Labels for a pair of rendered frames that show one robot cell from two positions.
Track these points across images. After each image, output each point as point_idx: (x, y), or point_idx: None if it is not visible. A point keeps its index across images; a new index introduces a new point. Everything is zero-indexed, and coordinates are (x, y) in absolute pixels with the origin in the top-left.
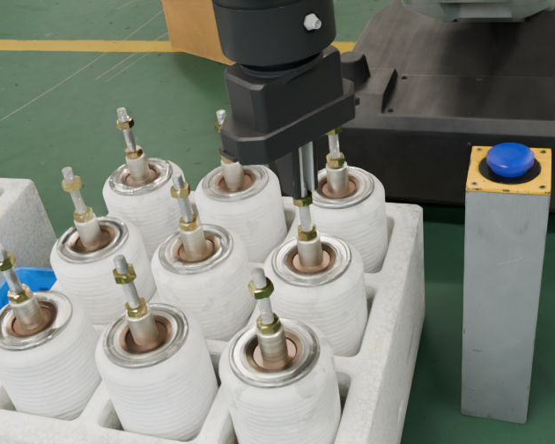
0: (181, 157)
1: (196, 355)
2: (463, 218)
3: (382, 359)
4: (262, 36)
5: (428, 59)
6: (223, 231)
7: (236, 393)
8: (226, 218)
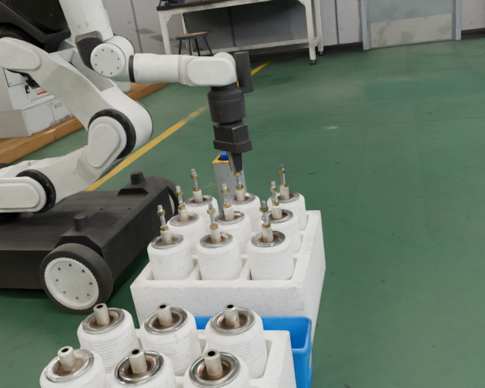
0: None
1: None
2: (136, 264)
3: None
4: (245, 107)
5: (56, 229)
6: (220, 214)
7: (300, 202)
8: (203, 223)
